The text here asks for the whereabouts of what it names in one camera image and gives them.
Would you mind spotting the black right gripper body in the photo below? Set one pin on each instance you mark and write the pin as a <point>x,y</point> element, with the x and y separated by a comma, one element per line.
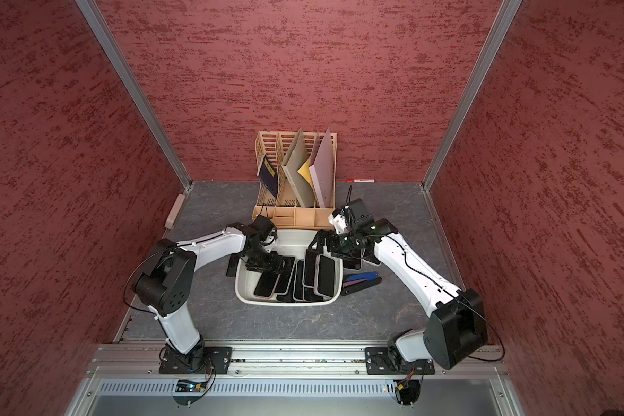
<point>344,244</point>

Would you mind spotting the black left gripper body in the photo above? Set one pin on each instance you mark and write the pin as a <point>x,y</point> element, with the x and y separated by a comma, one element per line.
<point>263,261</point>

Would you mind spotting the white case phone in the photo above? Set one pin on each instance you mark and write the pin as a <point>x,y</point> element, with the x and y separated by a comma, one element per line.
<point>310,269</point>
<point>325,276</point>
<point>352,263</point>

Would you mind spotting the black phone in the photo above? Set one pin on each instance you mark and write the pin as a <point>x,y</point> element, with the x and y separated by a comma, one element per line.
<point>233,265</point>

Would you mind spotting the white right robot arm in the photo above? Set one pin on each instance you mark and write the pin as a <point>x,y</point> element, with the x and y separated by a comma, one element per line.
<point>455,328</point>

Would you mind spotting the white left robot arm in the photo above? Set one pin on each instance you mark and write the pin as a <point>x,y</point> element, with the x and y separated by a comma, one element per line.
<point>164,280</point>

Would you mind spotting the white plastic storage tray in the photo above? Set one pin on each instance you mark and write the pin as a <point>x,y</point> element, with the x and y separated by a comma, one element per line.
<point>292,246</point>

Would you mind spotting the beige plastic file organizer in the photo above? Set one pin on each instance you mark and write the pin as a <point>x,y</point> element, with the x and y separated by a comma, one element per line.
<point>284,210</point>

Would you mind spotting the pink grey folder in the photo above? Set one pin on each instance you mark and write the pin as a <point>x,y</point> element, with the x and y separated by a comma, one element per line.
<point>322,169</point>

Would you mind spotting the dark blue booklet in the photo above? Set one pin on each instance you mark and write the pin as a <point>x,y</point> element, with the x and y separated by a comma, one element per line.
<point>267,175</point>

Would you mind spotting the yellow paper sheet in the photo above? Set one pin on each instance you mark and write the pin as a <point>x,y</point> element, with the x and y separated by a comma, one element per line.
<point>304,172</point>

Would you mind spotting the grey cardboard folder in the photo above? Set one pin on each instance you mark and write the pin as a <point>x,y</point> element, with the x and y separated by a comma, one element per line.
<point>295,157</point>

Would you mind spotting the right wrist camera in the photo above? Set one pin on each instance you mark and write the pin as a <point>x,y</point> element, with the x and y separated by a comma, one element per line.
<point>350,218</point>

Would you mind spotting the beige block at wall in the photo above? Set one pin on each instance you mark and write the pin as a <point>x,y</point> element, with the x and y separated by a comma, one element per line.
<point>174,212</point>

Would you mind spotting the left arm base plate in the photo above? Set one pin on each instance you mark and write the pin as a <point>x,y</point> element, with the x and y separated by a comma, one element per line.
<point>207,360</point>

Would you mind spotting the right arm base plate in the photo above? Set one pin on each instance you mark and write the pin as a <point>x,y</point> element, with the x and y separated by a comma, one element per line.
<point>387,361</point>

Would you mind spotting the aluminium front rail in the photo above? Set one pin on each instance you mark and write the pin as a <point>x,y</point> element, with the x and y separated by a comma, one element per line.
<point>289,378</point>

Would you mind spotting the aluminium right corner post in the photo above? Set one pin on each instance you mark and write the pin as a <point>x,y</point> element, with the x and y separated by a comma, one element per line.
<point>502,22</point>

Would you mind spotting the aluminium corner post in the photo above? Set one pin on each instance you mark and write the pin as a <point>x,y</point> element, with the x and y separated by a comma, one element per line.
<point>97,23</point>
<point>502,22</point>

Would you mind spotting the aluminium left corner post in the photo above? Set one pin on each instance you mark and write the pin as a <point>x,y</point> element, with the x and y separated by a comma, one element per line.
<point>97,23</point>

